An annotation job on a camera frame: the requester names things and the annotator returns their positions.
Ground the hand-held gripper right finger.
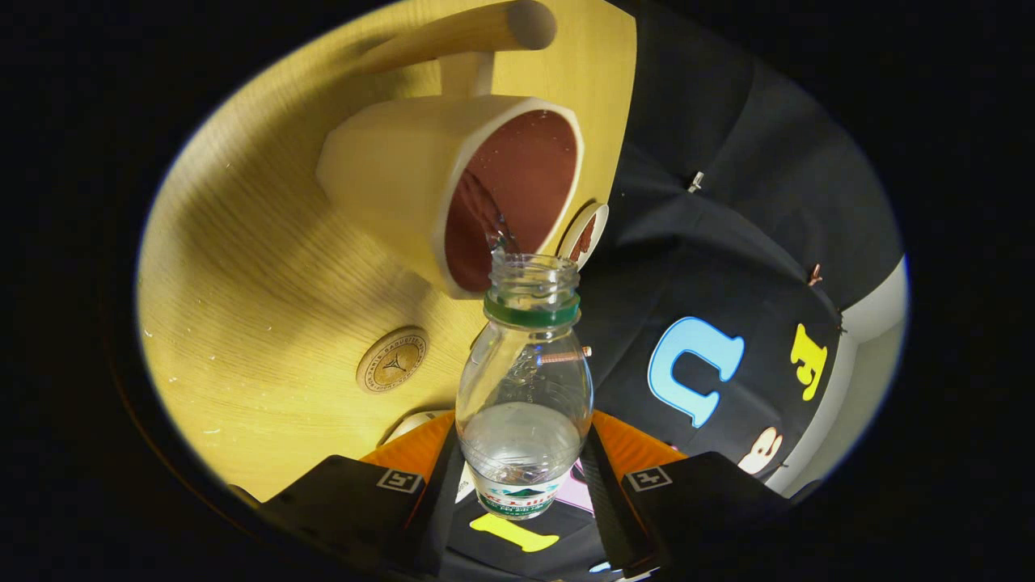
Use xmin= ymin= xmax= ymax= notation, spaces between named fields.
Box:
xmin=578 ymin=408 xmax=793 ymax=579

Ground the wooden table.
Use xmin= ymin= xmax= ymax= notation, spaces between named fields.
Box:
xmin=136 ymin=0 xmax=638 ymax=502

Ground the white round plate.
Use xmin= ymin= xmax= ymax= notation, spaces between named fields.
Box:
xmin=558 ymin=202 xmax=610 ymax=272

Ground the black backdrop cloth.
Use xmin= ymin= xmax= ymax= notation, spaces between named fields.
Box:
xmin=437 ymin=0 xmax=905 ymax=582

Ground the clear plastic juice bottle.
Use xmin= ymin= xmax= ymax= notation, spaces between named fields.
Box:
xmin=455 ymin=252 xmax=595 ymax=521

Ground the beige cup with wooden handle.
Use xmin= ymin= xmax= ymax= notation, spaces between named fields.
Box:
xmin=315 ymin=0 xmax=585 ymax=300

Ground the red sausage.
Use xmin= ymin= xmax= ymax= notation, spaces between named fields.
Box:
xmin=570 ymin=214 xmax=598 ymax=261

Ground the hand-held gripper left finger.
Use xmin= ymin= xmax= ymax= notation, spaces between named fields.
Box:
xmin=259 ymin=408 xmax=466 ymax=579

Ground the round wooden coaster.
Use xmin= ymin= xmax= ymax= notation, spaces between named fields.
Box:
xmin=356 ymin=327 xmax=430 ymax=394

